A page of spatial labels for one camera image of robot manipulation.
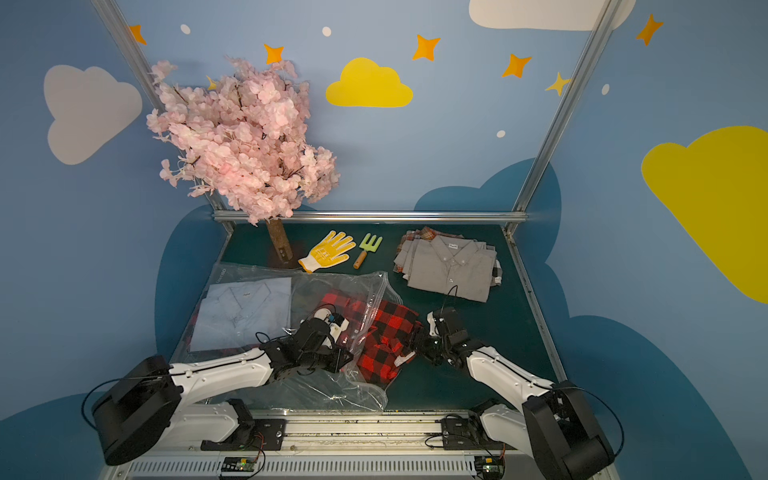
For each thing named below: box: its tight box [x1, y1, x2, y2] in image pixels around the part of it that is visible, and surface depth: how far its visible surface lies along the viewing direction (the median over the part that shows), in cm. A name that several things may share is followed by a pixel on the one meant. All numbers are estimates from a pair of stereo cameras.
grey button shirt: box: [394, 236, 497, 303], surface depth 101 cm
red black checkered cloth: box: [320, 292, 423, 386], surface depth 90 cm
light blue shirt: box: [190, 277, 292, 352], surface depth 95 cm
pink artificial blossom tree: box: [147, 57, 341, 261], surface depth 69 cm
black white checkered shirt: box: [491, 259, 503, 286], surface depth 106 cm
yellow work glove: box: [298, 230, 357, 274], surface depth 116 cm
